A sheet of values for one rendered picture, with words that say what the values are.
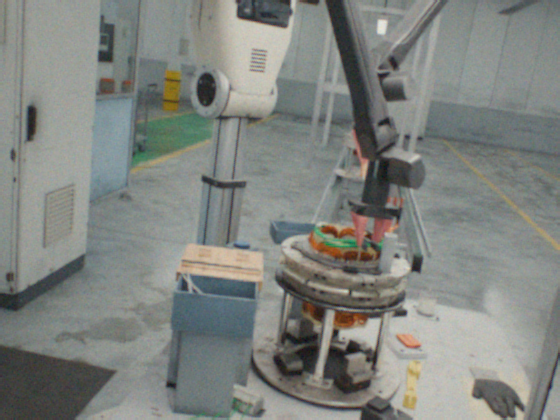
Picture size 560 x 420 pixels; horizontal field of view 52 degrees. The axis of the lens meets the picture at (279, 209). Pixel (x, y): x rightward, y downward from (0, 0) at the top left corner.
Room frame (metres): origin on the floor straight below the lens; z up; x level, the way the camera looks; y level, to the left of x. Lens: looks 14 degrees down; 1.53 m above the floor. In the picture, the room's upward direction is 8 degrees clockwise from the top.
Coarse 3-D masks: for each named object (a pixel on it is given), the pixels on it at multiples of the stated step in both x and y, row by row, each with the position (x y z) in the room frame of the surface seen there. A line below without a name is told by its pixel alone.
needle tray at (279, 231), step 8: (272, 224) 1.69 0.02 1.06; (280, 224) 1.72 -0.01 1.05; (288, 224) 1.72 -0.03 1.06; (296, 224) 1.73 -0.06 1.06; (304, 224) 1.73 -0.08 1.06; (312, 224) 1.74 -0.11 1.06; (272, 232) 1.67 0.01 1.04; (280, 232) 1.61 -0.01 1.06; (288, 232) 1.62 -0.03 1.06; (296, 232) 1.62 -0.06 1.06; (304, 232) 1.63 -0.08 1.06; (280, 240) 1.61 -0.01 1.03; (296, 304) 1.64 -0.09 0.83; (296, 312) 1.65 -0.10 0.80
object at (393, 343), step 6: (390, 336) 1.58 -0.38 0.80; (390, 342) 1.54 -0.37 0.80; (396, 342) 1.55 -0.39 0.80; (390, 348) 1.53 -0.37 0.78; (396, 348) 1.51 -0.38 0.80; (402, 348) 1.52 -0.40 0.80; (408, 348) 1.52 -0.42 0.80; (414, 348) 1.53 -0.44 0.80; (420, 348) 1.53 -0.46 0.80; (396, 354) 1.50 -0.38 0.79; (402, 354) 1.49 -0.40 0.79; (408, 354) 1.49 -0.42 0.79; (414, 354) 1.50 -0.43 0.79; (420, 354) 1.50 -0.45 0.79; (426, 354) 1.51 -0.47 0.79
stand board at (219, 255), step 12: (192, 252) 1.32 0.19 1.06; (216, 252) 1.34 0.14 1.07; (228, 252) 1.35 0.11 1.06; (240, 252) 1.37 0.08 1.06; (252, 252) 1.38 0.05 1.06; (180, 264) 1.22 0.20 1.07; (228, 264) 1.27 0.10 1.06; (240, 264) 1.28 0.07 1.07; (252, 264) 1.29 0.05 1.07; (216, 276) 1.19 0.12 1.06; (228, 276) 1.19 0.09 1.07; (240, 276) 1.20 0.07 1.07; (252, 276) 1.21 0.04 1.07
